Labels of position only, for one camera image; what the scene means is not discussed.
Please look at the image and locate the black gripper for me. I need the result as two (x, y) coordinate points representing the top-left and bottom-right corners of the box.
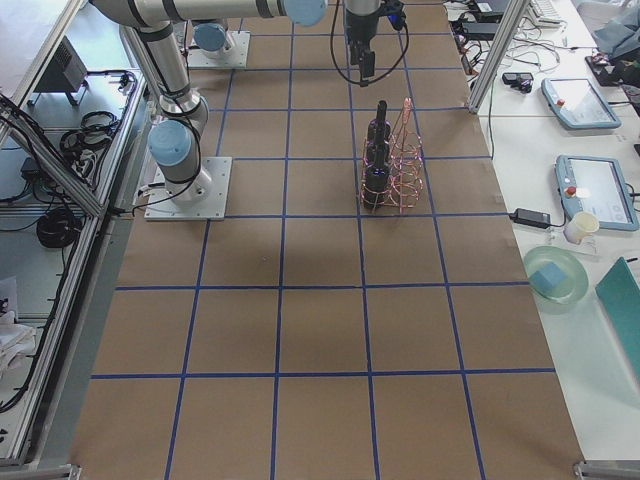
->
(344, 12), (379, 80)

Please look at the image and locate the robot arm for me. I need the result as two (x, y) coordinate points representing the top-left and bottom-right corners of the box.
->
(92, 1), (328, 205)
(193, 19), (234, 58)

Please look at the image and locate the dark wine bottle in basket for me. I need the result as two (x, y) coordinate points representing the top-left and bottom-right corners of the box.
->
(367, 100), (391, 144)

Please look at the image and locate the black power brick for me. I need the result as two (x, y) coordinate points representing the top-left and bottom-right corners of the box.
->
(460, 22), (500, 41)

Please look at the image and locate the blue teach pendant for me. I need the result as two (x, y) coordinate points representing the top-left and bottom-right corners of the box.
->
(554, 155), (639, 232)
(541, 78), (621, 130)

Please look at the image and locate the black power adapter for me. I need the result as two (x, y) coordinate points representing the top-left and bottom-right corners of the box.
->
(509, 208), (551, 229)

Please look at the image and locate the white paper cup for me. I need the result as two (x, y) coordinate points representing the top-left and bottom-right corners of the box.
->
(563, 211), (600, 244)

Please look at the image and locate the green glass bowl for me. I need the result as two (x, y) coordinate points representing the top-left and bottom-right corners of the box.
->
(523, 246), (589, 305)

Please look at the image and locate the blue foam block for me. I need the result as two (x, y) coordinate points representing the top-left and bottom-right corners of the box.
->
(529, 262), (569, 295)

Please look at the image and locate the teal folder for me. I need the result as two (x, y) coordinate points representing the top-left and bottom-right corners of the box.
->
(595, 257), (640, 382)

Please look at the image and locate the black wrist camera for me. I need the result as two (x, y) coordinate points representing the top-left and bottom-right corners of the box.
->
(380, 0), (407, 31)

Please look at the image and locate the copper wire wine basket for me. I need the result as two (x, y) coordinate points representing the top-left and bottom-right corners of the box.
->
(360, 97), (424, 213)

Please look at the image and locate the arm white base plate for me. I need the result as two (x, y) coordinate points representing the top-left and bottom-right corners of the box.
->
(187, 30), (250, 70)
(144, 157), (233, 221)

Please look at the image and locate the aluminium frame post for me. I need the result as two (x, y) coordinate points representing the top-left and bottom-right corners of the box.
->
(467, 0), (528, 114)

